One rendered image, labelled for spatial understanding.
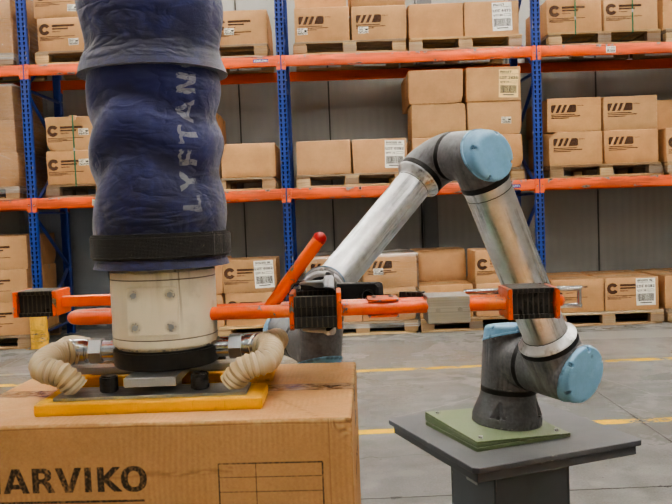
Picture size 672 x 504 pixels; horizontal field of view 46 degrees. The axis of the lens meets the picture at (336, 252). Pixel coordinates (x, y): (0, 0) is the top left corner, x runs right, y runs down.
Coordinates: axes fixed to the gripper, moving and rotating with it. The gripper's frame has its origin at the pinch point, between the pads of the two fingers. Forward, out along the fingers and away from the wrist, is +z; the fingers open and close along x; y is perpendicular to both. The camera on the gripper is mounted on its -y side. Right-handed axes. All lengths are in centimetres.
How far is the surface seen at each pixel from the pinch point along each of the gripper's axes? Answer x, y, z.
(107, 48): 42, 32, 10
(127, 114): 31.7, 29.2, 10.5
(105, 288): -72, 293, -832
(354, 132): 108, -22, -845
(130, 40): 43, 28, 11
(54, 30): 215, 293, -709
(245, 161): 69, 98, -712
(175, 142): 27.4, 22.4, 9.4
